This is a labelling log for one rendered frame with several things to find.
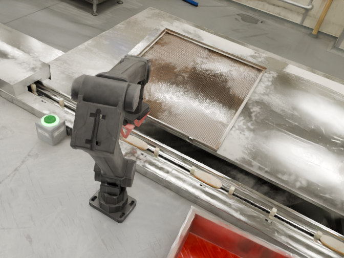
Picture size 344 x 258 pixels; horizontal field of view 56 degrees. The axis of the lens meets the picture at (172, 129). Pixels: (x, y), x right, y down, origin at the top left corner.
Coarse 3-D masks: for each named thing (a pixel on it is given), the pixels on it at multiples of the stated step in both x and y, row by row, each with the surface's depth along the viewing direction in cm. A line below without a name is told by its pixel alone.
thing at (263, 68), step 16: (160, 32) 149; (176, 32) 150; (144, 48) 141; (176, 48) 144; (192, 48) 145; (208, 48) 145; (176, 64) 137; (208, 64) 139; (240, 64) 140; (256, 64) 139; (176, 80) 131; (256, 80) 134; (144, 96) 125; (208, 96) 127; (176, 112) 121; (208, 112) 122; (224, 112) 123; (240, 112) 122; (224, 128) 118; (208, 144) 112
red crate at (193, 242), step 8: (192, 240) 93; (200, 240) 93; (184, 248) 91; (192, 248) 91; (200, 248) 91; (208, 248) 92; (216, 248) 92; (184, 256) 89; (192, 256) 89; (200, 256) 90; (208, 256) 90; (216, 256) 90; (224, 256) 91; (232, 256) 91; (240, 256) 91
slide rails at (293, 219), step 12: (36, 84) 129; (60, 96) 126; (156, 156) 110; (168, 156) 111; (180, 168) 108; (240, 192) 104; (264, 204) 102; (288, 216) 101; (312, 228) 99; (312, 240) 96; (336, 252) 94
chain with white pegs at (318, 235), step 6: (60, 102) 122; (150, 150) 113; (156, 150) 110; (162, 156) 112; (174, 162) 111; (192, 168) 106; (228, 192) 104; (240, 198) 104; (252, 204) 103; (264, 210) 102; (276, 210) 99; (276, 216) 101; (288, 222) 100; (318, 234) 95
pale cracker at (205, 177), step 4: (196, 172) 107; (200, 172) 107; (204, 172) 108; (196, 176) 106; (200, 176) 106; (204, 176) 106; (208, 176) 106; (212, 176) 107; (204, 180) 105; (208, 180) 105; (212, 180) 105; (216, 180) 105; (208, 184) 105; (212, 184) 104; (216, 184) 104; (220, 184) 105
